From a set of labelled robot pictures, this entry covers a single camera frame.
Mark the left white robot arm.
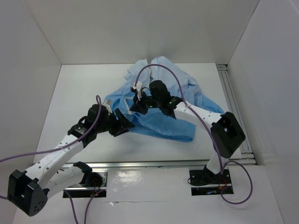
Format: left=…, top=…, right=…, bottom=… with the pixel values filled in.
left=7, top=104, right=135, bottom=217

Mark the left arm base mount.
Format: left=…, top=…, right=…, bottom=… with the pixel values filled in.
left=65, top=162, right=108, bottom=198

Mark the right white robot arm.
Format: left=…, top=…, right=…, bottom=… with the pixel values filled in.
left=130, top=80, right=246, bottom=183

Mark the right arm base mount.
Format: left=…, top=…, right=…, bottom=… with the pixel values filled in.
left=187, top=167, right=234, bottom=196

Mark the front aluminium rail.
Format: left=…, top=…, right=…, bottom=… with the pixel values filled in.
left=60, top=160, right=211, bottom=170

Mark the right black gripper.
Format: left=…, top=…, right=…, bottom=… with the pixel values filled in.
left=130, top=90, right=162, bottom=115

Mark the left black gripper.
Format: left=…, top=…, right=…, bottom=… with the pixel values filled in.
left=95, top=107, right=135, bottom=137

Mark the right side aluminium rail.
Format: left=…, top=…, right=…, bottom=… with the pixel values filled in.
left=216, top=64, right=257, bottom=165

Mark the light blue zip jacket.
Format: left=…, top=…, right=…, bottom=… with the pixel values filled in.
left=105, top=56, right=224, bottom=142

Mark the aluminium rail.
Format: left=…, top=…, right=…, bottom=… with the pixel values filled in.
left=216, top=64, right=257, bottom=165
left=60, top=160, right=211, bottom=170

